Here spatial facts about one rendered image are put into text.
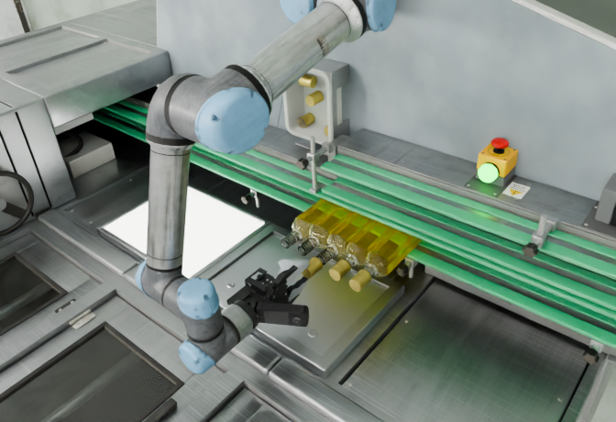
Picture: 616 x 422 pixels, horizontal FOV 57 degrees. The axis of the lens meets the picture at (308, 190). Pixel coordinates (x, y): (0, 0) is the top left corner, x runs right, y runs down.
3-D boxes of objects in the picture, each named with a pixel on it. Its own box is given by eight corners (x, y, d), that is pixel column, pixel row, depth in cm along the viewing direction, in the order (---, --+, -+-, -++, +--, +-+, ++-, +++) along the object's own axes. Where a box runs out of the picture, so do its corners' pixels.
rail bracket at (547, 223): (542, 222, 123) (517, 254, 115) (548, 194, 119) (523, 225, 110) (561, 228, 121) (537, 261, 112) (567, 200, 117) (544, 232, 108)
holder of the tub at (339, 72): (306, 136, 178) (290, 146, 173) (301, 52, 163) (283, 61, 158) (350, 151, 169) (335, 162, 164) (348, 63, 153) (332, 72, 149)
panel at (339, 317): (181, 186, 197) (98, 235, 176) (181, 179, 195) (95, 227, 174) (404, 293, 147) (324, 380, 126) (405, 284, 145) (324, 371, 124)
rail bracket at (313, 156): (326, 177, 160) (298, 197, 153) (324, 125, 151) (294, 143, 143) (335, 181, 159) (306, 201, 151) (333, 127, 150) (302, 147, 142)
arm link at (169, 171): (130, 63, 103) (124, 296, 119) (166, 74, 97) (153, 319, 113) (182, 63, 112) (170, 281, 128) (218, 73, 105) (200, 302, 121)
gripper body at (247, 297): (261, 264, 131) (224, 294, 123) (290, 280, 126) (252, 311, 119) (265, 288, 135) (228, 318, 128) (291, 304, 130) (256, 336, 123)
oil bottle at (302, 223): (337, 201, 163) (289, 238, 149) (336, 185, 160) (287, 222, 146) (353, 207, 160) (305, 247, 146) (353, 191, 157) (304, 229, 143)
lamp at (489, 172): (479, 175, 134) (474, 181, 132) (482, 160, 131) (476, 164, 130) (498, 182, 131) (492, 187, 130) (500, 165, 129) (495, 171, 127)
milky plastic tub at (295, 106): (303, 121, 175) (285, 132, 170) (300, 51, 163) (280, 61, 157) (349, 136, 165) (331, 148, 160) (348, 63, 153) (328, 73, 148)
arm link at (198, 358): (197, 355, 108) (204, 384, 113) (237, 321, 115) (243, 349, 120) (171, 338, 113) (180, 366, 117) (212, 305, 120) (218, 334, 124)
